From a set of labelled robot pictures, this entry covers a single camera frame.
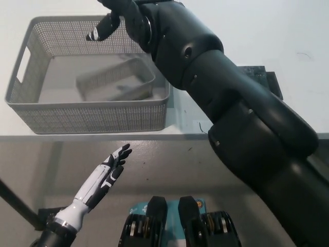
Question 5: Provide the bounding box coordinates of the white and black left hand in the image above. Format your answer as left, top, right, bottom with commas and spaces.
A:
54, 143, 133, 230

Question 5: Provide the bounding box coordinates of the black ribbed robot body block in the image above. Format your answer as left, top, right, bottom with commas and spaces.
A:
118, 196, 169, 247
178, 196, 243, 247

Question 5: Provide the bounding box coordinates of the black and white right hand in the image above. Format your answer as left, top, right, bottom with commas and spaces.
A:
85, 0, 154, 53

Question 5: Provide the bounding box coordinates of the small grey perforated basket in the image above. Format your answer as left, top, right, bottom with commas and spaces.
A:
75, 57, 156, 101

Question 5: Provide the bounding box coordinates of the large grey perforated basket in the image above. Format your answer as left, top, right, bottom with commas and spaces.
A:
4, 15, 171, 135

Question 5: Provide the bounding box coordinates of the black table leg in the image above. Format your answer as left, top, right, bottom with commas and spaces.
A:
0, 178, 44, 231

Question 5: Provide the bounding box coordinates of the black floor foot plate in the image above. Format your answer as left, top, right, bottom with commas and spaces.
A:
38, 206, 68, 231

